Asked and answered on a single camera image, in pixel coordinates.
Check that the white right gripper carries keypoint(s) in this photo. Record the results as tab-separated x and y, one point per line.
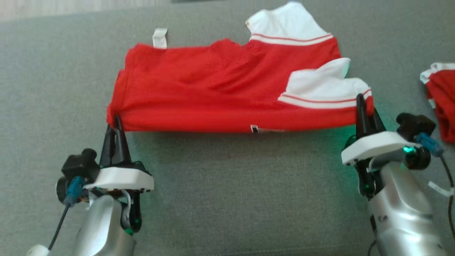
373	145

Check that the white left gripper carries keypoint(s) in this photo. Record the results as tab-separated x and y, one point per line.
119	179

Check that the red shorts with white stripe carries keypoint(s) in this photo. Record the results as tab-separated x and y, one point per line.
444	103

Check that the red and white shirt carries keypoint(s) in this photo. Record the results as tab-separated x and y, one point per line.
213	89

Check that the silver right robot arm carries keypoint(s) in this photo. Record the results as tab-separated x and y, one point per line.
405	209

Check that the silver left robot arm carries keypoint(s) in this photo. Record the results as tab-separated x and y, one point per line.
101	227

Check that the grey sofa seat cushion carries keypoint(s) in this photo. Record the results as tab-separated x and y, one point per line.
227	199

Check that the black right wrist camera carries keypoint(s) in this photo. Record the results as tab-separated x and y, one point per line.
414	124

